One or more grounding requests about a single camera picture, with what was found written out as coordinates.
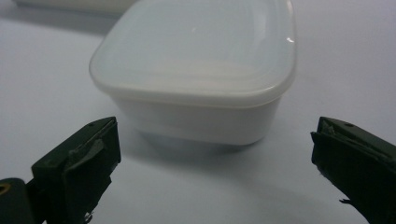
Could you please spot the translucent plastic container lid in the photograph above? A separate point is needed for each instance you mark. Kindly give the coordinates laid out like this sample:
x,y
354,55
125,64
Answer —
x,y
199,56

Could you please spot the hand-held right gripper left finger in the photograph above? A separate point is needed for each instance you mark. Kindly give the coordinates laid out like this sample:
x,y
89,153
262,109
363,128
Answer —
x,y
77,168

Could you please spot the white plastic container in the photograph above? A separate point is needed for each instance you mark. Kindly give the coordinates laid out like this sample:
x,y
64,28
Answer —
x,y
202,121

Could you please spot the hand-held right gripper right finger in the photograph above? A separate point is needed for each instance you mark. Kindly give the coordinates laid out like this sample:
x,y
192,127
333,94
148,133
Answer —
x,y
358,168

